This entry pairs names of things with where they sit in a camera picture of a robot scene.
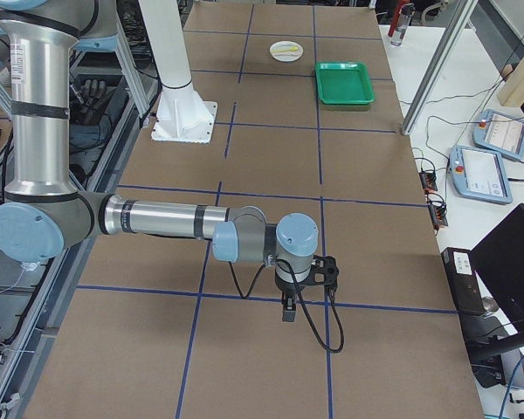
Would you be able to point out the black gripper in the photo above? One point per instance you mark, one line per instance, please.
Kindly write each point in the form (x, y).
(289, 288)

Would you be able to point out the white round plate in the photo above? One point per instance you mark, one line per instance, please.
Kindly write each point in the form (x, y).
(289, 57)

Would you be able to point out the yellow plastic spoon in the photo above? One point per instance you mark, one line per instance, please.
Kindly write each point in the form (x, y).
(284, 50)

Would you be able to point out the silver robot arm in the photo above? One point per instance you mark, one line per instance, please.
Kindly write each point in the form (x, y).
(44, 213)

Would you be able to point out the black desktop computer box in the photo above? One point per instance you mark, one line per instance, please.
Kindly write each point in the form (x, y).
(464, 285)

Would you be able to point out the near orange black adapter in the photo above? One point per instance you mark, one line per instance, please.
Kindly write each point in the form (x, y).
(437, 209)

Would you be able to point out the orange black adapter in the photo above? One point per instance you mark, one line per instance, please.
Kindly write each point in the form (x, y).
(437, 209)
(428, 175)

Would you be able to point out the far orange black adapter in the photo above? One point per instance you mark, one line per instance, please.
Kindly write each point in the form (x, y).
(428, 175)

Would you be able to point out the black monitor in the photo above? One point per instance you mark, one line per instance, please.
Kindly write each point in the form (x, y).
(499, 260)

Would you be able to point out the green plastic tray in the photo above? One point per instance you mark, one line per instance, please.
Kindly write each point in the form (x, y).
(344, 84)

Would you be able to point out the near teach pendant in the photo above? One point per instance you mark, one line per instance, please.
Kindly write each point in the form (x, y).
(479, 174)

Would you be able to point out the teach pendant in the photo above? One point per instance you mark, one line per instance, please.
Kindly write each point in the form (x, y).
(500, 132)
(479, 174)

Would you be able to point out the far teach pendant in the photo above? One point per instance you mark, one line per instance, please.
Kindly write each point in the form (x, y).
(500, 132)

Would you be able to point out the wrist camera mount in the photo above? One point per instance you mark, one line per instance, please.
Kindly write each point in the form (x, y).
(324, 271)

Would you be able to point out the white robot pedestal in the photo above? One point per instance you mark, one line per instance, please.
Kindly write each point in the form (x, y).
(182, 115)

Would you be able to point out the aluminium frame post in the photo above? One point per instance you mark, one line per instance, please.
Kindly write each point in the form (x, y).
(439, 58)

